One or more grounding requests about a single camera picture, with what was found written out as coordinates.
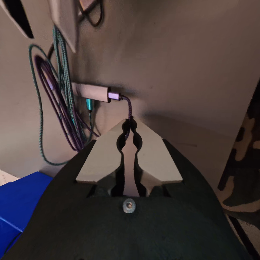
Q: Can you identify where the blue plastic storage bin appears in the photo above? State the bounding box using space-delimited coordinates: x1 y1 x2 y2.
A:
0 172 53 258

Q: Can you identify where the camouflage clothing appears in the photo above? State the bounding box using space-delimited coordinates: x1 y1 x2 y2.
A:
217 78 260 214

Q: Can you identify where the teal braided usb cable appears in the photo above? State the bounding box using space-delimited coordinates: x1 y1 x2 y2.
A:
28 25 94 166

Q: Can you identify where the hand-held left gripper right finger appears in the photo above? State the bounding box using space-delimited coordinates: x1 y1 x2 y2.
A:
130 119 183 197

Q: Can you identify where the grey usb hub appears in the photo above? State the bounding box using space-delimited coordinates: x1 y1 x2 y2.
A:
71 82 112 103

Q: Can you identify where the purple braided usb-c cable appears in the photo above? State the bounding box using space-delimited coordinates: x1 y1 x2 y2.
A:
35 55 134 152

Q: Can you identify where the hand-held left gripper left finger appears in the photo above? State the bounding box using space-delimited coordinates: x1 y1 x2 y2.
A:
76 119 130 197

